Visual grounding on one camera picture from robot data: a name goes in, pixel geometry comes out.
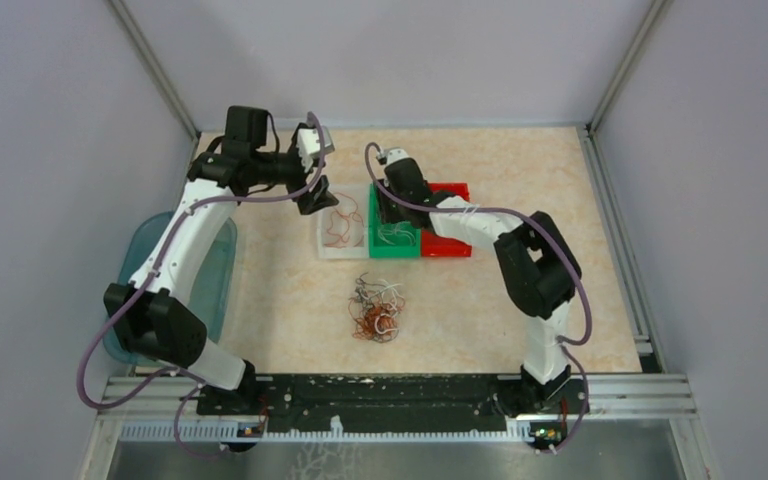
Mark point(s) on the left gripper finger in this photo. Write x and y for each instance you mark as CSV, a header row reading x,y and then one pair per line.
x,y
308,203
323,198

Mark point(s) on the red plastic bin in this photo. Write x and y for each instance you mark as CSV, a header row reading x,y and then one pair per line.
x,y
434,246

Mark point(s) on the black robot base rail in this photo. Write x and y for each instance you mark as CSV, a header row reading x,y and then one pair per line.
x,y
395,404

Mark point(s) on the teal plastic container lid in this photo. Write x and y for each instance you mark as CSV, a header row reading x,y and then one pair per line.
x,y
211,288

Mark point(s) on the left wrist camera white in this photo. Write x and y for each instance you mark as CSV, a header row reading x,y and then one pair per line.
x,y
311,146

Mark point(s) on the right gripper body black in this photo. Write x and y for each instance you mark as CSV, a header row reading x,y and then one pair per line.
x,y
392,209

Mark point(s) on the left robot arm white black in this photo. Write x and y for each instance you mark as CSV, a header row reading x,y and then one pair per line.
x,y
150,313

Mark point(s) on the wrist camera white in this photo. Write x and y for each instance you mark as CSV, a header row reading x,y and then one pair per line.
x,y
390,156
311,146

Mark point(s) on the aluminium frame post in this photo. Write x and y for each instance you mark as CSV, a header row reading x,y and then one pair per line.
x,y
622,74
146,54

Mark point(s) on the aluminium frame post left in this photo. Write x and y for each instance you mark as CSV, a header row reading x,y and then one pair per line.
x,y
146,54

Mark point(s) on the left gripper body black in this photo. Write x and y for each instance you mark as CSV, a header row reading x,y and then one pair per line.
x,y
296,181

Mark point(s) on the aluminium frame post right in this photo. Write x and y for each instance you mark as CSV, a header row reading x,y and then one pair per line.
x,y
622,74

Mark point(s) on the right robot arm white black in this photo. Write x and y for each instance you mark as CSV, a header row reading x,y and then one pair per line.
x,y
540,274

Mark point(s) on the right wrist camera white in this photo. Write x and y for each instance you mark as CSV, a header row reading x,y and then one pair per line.
x,y
390,156

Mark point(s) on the green plastic bin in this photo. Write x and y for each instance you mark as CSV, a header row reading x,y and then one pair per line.
x,y
390,241

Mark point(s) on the white plastic bin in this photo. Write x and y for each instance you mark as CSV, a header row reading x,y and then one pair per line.
x,y
341,231

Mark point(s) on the white slotted cable duct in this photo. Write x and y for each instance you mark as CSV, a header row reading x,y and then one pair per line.
x,y
205,430

